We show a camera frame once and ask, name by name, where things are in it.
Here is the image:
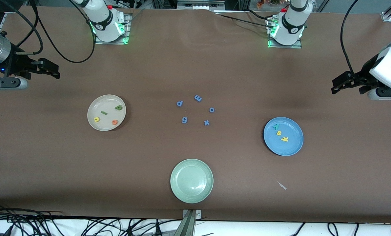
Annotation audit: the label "beige brown round plate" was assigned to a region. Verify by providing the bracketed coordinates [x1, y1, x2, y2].
[87, 94, 127, 131]

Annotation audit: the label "grey metal box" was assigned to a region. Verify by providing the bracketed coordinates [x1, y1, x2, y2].
[177, 0, 225, 10]

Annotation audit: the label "orange artificial flowers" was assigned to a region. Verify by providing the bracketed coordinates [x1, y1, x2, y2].
[256, 0, 283, 8]

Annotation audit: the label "brown table cover sheet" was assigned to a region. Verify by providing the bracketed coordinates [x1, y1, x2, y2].
[0, 5, 391, 223]

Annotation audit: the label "grey metal camera bracket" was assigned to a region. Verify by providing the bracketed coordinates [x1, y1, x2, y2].
[182, 209, 202, 236]

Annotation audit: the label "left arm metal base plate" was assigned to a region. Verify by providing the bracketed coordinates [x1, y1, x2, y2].
[267, 16, 303, 49]

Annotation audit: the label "black base power cable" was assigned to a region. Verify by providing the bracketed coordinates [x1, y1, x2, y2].
[244, 9, 277, 22]
[214, 13, 273, 29]

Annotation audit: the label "blue round plate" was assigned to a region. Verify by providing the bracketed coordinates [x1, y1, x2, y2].
[263, 117, 304, 156]

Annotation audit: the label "pale green round plate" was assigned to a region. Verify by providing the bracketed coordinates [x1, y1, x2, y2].
[170, 159, 214, 204]

